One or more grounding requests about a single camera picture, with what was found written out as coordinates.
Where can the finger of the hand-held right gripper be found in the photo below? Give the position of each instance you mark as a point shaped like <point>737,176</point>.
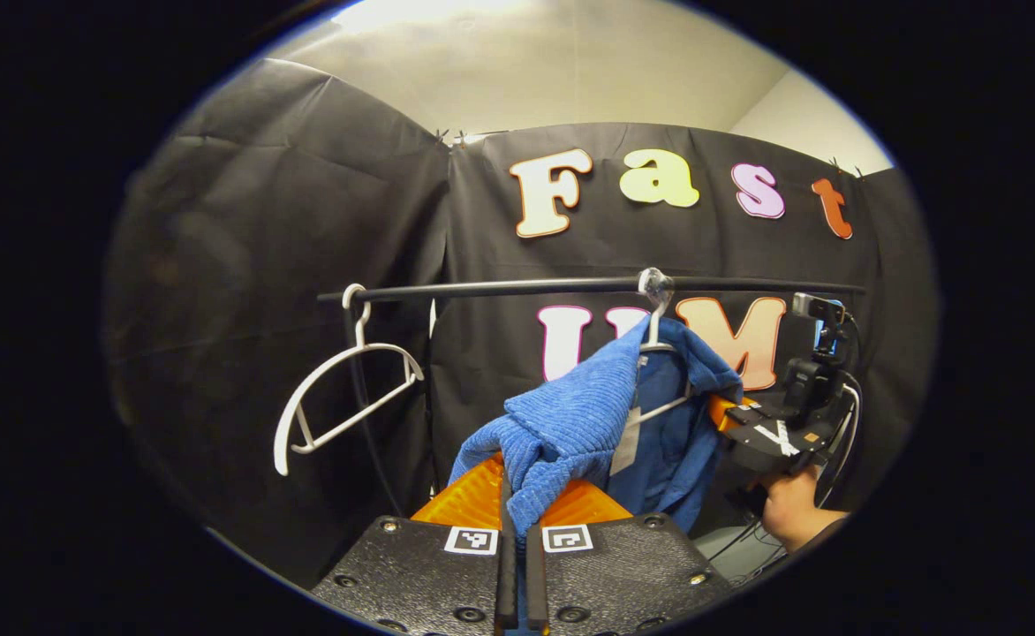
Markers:
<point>725,408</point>

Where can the black backdrop cloth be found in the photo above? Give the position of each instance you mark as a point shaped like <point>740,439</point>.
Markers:
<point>261,221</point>

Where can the clear tape wrap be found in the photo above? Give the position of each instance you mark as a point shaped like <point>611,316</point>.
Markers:
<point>656,284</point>

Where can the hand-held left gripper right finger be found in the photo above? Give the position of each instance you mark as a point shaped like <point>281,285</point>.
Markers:
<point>623,574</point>

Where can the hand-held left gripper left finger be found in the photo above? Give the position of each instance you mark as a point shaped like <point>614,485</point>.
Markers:
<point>429,579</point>

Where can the black clothes rail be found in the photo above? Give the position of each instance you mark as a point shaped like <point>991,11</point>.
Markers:
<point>526,287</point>

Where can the white plastic hanger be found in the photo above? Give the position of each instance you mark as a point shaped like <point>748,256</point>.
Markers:
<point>281,442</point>
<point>654,331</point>

